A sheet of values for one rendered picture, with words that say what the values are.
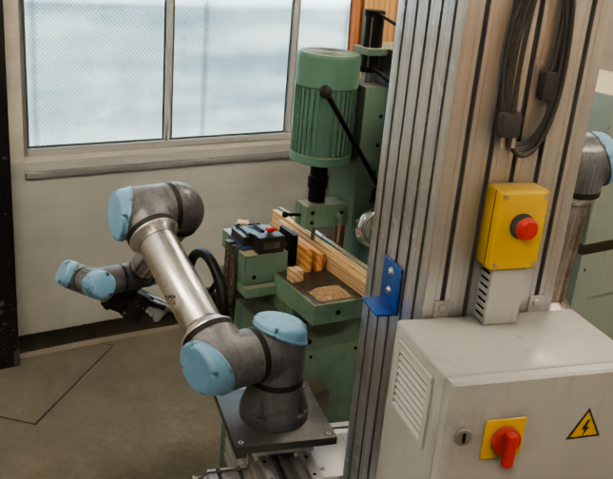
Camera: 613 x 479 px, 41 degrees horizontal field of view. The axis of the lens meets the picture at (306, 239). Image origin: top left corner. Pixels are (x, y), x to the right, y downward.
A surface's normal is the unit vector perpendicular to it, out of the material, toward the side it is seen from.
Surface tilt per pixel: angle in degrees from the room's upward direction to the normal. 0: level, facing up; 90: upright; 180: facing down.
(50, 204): 90
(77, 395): 0
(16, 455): 0
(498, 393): 90
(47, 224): 90
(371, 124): 90
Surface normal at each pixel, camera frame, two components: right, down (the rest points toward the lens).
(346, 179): -0.87, 0.11
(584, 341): 0.08, -0.93
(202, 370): -0.72, 0.26
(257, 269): 0.48, 0.35
